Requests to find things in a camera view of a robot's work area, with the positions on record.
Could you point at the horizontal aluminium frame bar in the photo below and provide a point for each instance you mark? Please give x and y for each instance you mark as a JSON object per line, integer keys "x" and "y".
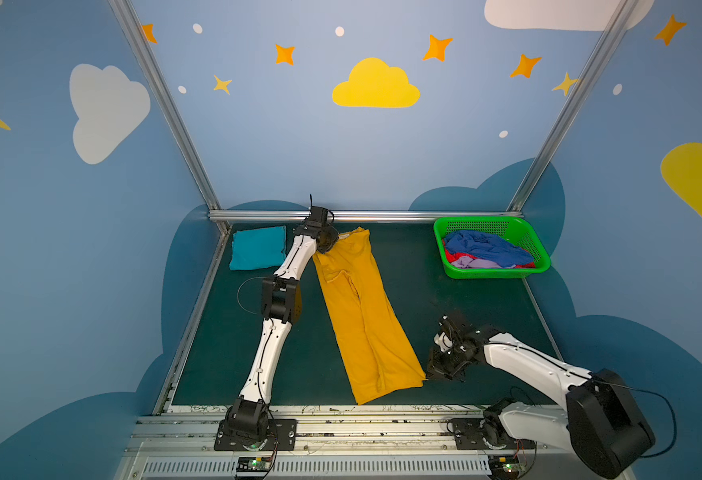
{"x": 346, "y": 216}

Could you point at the lavender t-shirt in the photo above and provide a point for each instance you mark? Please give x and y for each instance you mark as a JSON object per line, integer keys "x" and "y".
{"x": 468, "y": 262}

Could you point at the aluminium mounting rail base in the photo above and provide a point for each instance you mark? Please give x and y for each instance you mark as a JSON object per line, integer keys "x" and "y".
{"x": 333, "y": 442}

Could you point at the green plastic laundry basket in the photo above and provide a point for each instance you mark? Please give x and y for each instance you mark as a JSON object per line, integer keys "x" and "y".
{"x": 514, "y": 230}

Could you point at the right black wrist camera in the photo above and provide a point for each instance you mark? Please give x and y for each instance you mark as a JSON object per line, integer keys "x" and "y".
{"x": 454, "y": 330}

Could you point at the folded teal t-shirt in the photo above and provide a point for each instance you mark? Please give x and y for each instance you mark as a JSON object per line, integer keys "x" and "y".
{"x": 258, "y": 248}

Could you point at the right green circuit board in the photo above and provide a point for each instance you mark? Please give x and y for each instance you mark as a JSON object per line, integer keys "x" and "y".
{"x": 504, "y": 468}

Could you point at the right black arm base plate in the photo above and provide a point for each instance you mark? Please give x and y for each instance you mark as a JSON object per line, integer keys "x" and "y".
{"x": 483, "y": 434}

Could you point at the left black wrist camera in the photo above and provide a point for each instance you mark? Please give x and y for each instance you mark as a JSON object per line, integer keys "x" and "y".
{"x": 319, "y": 218}

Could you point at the blue t-shirt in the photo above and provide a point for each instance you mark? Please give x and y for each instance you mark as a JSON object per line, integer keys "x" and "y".
{"x": 469, "y": 240}

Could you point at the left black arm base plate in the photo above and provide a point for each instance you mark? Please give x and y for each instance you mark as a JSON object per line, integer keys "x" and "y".
{"x": 280, "y": 434}

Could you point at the left aluminium frame post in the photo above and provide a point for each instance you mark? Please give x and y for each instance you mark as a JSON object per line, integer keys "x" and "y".
{"x": 131, "y": 27}

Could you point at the table rail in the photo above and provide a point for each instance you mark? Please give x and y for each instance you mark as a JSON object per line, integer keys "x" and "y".
{"x": 177, "y": 367}
{"x": 542, "y": 319}

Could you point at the right side table rail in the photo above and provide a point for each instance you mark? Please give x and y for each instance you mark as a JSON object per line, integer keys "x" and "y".
{"x": 542, "y": 319}

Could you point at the left side table rail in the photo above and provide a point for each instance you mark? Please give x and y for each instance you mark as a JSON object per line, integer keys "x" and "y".
{"x": 177, "y": 367}

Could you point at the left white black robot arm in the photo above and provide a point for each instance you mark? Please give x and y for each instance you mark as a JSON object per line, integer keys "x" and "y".
{"x": 247, "y": 420}

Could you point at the green circuit board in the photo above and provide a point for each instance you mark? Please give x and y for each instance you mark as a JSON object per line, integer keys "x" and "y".
{"x": 504, "y": 468}
{"x": 253, "y": 467}

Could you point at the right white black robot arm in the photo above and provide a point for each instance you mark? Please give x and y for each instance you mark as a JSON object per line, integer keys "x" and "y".
{"x": 595, "y": 416}

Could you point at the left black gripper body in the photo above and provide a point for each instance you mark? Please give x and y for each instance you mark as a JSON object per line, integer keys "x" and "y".
{"x": 327, "y": 239}

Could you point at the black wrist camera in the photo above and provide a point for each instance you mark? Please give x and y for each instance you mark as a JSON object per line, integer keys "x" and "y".
{"x": 319, "y": 218}
{"x": 454, "y": 330}

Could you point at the left green circuit board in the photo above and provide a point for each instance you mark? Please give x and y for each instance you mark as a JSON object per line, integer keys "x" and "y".
{"x": 253, "y": 467}

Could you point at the aluminium frame post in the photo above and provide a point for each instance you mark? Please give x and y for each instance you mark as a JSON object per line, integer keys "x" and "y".
{"x": 131, "y": 27}
{"x": 607, "y": 44}

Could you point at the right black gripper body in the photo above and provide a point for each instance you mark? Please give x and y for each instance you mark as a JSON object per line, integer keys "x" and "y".
{"x": 447, "y": 352}

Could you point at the right aluminium frame post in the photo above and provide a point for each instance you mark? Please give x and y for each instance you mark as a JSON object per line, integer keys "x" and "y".
{"x": 607, "y": 44}

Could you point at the red t-shirt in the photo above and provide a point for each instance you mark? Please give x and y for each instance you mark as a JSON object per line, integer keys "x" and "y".
{"x": 507, "y": 259}

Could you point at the yellow printed t-shirt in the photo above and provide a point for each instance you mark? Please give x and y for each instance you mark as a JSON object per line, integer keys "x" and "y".
{"x": 376, "y": 353}

